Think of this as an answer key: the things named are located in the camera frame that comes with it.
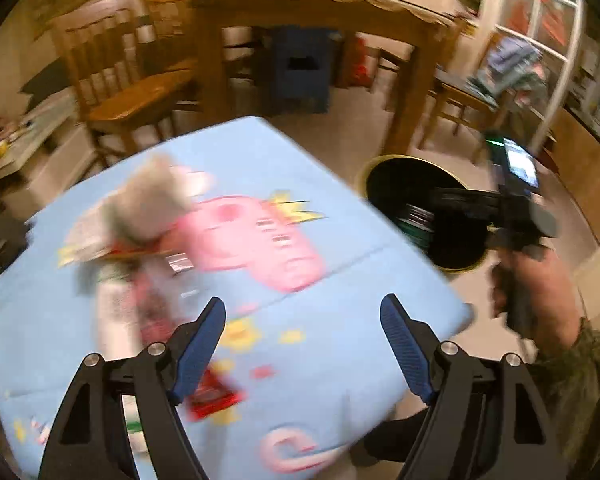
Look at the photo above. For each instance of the far wooden chair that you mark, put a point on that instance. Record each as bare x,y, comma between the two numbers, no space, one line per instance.
172,23

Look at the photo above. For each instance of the near wooden chair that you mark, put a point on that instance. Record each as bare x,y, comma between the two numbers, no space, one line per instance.
100,47

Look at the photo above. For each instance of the blue cartoon pig tablecloth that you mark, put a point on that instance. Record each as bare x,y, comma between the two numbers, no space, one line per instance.
301,264

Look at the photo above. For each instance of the wooden chair with clothes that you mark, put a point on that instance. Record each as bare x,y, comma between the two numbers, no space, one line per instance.
460,104

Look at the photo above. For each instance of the red snack wrapper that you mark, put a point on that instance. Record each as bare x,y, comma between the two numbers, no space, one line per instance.
138,303

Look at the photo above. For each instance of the small red wrapper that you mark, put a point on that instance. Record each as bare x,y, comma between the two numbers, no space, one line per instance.
213,394

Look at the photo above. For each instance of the white tv cabinet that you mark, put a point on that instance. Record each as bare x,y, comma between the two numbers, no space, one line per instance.
52,153

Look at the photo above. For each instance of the black round trash bin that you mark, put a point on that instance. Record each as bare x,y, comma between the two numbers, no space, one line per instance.
402,188

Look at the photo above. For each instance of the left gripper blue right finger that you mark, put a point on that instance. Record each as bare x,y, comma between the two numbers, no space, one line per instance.
485,419

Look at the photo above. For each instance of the person's right hand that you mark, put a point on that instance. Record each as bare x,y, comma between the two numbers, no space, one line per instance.
551,296

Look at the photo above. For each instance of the blue clothes on chair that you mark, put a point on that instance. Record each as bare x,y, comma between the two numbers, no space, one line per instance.
512,66

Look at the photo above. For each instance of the olive green sleeve forearm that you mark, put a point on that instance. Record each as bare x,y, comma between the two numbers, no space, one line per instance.
569,385

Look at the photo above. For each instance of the blue plastic stool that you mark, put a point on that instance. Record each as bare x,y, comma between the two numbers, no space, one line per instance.
303,66

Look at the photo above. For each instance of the wooden dining table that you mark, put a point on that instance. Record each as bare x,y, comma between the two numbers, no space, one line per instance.
420,28

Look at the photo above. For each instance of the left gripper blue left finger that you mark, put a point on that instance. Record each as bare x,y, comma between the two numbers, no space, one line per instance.
89,439

